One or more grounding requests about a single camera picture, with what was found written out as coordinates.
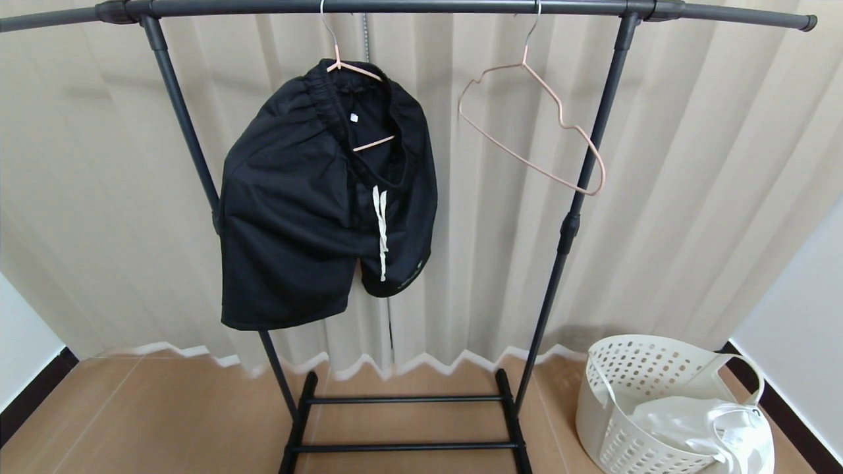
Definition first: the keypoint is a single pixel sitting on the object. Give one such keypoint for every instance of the beige curtain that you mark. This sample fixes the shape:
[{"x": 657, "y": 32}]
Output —
[{"x": 691, "y": 164}]

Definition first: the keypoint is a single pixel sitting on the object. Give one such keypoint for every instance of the pink clothes hanger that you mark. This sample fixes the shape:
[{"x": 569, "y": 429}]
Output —
[
  {"x": 337, "y": 59},
  {"x": 525, "y": 58}
]

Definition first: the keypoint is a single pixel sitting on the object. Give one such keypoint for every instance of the black shorts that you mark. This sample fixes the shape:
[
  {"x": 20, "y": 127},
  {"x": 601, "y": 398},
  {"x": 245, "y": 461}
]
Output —
[{"x": 283, "y": 230}]

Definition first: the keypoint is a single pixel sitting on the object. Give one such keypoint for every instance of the black clothes rack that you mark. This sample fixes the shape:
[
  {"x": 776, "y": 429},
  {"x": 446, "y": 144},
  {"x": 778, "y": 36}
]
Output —
[{"x": 395, "y": 6}]

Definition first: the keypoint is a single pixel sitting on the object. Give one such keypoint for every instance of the white printed T-shirt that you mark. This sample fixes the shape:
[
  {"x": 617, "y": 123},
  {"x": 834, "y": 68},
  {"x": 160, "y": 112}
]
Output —
[{"x": 685, "y": 428}]

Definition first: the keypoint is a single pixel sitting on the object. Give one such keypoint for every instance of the white laundry basket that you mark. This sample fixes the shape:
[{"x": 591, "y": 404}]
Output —
[{"x": 632, "y": 368}]

